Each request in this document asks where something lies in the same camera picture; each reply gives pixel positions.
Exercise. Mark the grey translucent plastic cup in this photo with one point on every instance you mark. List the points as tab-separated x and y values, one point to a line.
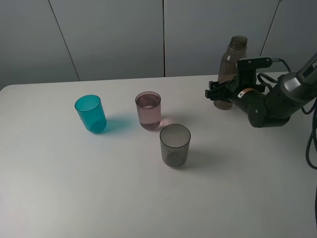
174	142

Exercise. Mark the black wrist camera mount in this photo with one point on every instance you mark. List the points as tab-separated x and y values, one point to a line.
247	69

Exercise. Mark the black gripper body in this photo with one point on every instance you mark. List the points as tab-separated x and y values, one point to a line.
247	98

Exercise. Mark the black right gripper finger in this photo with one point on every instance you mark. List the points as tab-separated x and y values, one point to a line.
260	87

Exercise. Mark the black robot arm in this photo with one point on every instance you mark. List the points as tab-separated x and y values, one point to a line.
291	92

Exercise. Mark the teal plastic cup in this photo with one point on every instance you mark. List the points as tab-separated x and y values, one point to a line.
91	113

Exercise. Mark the pink translucent plastic cup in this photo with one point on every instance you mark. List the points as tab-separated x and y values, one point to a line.
149	109

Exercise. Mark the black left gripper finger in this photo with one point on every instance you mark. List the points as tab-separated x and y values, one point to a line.
220	91

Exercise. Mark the smoky translucent water bottle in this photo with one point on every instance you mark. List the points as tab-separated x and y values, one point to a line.
236	50

